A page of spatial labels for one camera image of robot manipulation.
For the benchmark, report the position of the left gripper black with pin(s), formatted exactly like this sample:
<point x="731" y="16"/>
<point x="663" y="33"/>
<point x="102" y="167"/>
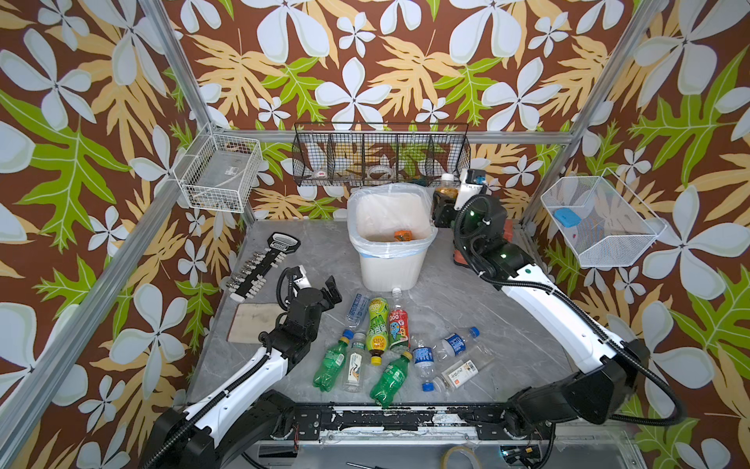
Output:
<point x="327" y="302"/>

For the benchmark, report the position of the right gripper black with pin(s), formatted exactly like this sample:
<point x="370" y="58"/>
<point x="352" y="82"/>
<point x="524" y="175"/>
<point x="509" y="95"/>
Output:
<point x="459" y="206"/>

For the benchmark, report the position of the brown tea bottle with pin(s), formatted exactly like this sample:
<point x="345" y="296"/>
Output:
<point x="444" y="199"/>

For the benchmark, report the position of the blue label water bottle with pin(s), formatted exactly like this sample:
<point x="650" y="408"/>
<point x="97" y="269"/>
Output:
<point x="423" y="356"/>
<point x="358" y="311"/>

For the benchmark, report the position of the orange juice bottle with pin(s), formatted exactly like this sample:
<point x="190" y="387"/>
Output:
<point x="403" y="236"/>

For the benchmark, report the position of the red label soda bottle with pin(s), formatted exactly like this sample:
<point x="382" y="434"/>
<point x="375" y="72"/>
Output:
<point x="398" y="323"/>

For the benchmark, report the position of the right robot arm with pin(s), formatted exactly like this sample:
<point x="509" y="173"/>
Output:
<point x="609" y="367"/>

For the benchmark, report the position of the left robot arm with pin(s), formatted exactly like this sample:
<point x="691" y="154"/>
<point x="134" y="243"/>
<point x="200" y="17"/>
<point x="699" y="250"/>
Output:
<point x="245" y="409"/>

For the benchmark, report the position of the white plastic trash bin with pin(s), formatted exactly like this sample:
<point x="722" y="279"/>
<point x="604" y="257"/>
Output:
<point x="383" y="275"/>

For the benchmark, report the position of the clear bin liner bag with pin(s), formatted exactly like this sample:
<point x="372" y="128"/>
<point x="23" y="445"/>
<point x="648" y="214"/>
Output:
<point x="375" y="214"/>

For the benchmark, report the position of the red plastic tool case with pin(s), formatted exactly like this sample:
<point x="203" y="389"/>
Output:
<point x="480" y="240"/>

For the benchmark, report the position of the green soda bottle left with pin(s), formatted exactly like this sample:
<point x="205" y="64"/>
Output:
<point x="332" y="363"/>

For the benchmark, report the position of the green soda bottle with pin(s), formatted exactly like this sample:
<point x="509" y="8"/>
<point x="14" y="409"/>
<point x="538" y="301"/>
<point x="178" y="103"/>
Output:
<point x="392" y="379"/>
<point x="332" y="363"/>

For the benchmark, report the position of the white label drink bottle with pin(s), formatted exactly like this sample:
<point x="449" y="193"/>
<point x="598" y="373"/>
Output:
<point x="353" y="373"/>

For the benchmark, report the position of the black screwdriver bit holder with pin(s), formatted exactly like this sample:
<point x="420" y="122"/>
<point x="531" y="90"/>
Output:
<point x="252" y="276"/>

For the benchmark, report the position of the tall green yellow bottle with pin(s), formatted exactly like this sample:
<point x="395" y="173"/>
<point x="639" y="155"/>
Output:
<point x="377" y="336"/>

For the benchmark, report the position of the blue object in basket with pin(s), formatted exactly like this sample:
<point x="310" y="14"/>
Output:
<point x="567" y="217"/>

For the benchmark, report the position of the green soda bottle middle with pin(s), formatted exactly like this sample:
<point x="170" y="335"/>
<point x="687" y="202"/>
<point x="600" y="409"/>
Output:
<point x="392" y="379"/>

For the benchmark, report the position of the clear tape roll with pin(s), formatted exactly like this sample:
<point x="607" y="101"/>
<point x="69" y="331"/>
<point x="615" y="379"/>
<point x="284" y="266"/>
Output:
<point x="380" y="173"/>

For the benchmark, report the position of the blue cap water bottle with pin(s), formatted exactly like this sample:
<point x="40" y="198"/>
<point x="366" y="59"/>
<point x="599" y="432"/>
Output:
<point x="457" y="343"/>

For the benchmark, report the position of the blue label water bottle upright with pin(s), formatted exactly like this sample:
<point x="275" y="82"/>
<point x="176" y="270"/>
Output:
<point x="423" y="356"/>

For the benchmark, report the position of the white mesh basket right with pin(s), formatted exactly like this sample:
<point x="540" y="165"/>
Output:
<point x="617" y="226"/>

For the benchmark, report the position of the clear bottle white label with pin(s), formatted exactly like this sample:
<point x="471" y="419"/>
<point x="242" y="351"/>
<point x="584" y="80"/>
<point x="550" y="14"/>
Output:
<point x="457" y="375"/>

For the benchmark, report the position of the tape roll foreground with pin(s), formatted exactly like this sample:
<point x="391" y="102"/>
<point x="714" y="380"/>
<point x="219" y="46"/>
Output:
<point x="460" y="455"/>

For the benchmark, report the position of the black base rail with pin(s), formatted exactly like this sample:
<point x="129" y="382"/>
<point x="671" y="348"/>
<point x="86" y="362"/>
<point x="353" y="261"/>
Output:
<point x="473" y="421"/>

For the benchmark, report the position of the black wire wall basket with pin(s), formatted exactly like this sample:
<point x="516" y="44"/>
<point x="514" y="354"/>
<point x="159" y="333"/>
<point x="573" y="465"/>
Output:
<point x="327" y="154"/>

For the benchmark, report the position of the white wire basket left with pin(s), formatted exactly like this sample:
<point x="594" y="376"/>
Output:
<point x="217" y="170"/>

